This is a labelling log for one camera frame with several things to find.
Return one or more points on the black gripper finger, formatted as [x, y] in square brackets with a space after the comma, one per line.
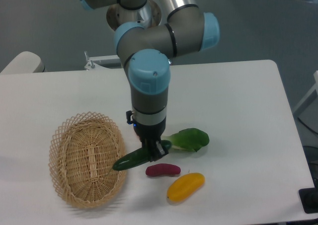
[156, 151]
[146, 145]

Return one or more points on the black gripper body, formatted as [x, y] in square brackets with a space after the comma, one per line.
[148, 127]

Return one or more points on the dark green cucumber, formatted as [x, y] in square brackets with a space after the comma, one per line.
[131, 160]

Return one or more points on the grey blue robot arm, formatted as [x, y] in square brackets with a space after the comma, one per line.
[186, 30]

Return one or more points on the purple sweet potato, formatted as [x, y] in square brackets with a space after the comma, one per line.
[162, 169]

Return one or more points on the green bok choy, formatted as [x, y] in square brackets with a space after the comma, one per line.
[191, 140]

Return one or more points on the yellow mango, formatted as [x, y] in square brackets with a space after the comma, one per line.
[185, 186]

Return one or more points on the woven wicker basket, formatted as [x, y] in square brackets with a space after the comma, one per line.
[81, 155]

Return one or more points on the beige chair armrest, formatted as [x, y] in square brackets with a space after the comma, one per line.
[24, 63]

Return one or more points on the black device at table edge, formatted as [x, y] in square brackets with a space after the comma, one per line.
[309, 200]

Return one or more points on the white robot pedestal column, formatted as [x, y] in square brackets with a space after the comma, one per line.
[151, 14]

